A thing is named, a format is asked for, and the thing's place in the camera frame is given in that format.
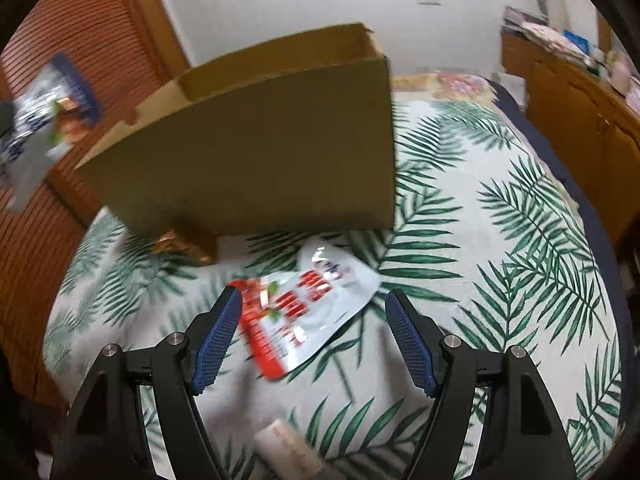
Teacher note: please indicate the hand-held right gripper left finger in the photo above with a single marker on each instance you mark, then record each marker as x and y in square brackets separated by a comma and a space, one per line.
[215, 345]

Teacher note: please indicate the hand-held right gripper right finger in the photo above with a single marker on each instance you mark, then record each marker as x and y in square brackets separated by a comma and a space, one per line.
[410, 345]

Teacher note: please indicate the red and white snack packet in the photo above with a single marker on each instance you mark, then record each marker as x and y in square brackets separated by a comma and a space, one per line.
[300, 310]

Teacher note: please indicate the cardboard box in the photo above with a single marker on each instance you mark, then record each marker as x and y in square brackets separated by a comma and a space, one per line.
[250, 150]

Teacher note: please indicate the blue and white snack packet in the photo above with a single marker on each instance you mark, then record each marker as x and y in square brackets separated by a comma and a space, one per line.
[55, 105]

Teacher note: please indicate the golden brown snack packet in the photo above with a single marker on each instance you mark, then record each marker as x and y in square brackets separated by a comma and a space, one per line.
[175, 247]

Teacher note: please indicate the green leaf print blanket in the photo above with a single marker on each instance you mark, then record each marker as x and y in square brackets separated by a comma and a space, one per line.
[500, 260]

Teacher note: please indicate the beige snack packet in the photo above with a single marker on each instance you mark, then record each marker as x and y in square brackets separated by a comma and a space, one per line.
[290, 452]

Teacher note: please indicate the dark blue mattress edge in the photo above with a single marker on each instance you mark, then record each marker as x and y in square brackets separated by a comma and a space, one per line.
[575, 195]

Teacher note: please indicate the wooden cabinet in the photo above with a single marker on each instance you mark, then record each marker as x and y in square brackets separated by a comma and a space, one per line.
[575, 110]

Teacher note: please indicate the pile of household clutter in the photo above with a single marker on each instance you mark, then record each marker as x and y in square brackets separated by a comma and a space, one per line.
[545, 35]

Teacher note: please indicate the brown louvered wardrobe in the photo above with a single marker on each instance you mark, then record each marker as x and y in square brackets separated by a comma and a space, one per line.
[75, 25]

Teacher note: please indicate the white wall socket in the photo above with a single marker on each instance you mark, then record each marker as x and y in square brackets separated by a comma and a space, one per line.
[428, 0]

